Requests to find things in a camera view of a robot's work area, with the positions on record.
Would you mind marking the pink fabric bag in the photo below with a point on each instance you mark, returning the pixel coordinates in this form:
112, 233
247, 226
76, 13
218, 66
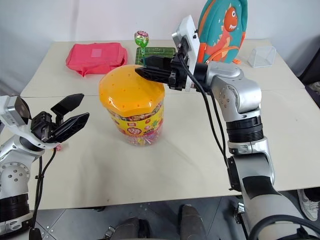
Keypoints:
97, 58

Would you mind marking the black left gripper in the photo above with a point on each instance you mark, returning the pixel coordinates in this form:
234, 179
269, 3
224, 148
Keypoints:
41, 126

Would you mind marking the dark rounded robot foot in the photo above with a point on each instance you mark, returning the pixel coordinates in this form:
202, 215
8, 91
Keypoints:
191, 222
130, 228

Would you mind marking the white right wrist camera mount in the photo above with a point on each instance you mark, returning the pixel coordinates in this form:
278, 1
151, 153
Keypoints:
191, 37

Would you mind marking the green and pink lollipop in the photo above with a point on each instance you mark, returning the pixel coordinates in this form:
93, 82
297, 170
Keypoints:
141, 37

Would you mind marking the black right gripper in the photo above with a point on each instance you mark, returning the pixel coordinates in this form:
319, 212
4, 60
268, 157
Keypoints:
178, 75

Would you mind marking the white sneaker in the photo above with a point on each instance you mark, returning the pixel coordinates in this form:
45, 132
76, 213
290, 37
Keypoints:
307, 206

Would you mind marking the lollipop jar with orange lid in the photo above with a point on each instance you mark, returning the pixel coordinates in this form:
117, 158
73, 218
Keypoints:
130, 100

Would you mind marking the teal dinosaur backpack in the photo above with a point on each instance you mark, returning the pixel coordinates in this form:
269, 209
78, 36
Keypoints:
222, 32

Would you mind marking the green soccer field mat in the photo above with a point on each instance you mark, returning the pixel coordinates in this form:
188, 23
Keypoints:
160, 51

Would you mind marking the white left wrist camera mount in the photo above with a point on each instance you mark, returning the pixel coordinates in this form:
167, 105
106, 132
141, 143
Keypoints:
12, 126

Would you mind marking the small red white lollipop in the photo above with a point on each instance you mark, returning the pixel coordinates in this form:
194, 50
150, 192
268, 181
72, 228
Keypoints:
59, 147

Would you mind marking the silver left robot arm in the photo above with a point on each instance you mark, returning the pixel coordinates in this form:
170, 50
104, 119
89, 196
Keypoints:
12, 175

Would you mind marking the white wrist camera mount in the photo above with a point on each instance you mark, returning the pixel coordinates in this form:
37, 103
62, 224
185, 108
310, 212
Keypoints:
12, 126
191, 37

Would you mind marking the black chair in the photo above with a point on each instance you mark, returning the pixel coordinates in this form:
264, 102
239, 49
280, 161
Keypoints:
311, 60

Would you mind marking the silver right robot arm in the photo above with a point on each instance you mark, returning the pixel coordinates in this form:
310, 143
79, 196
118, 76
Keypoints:
250, 87

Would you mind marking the clear plastic box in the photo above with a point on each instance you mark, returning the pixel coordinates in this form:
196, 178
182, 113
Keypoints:
262, 57

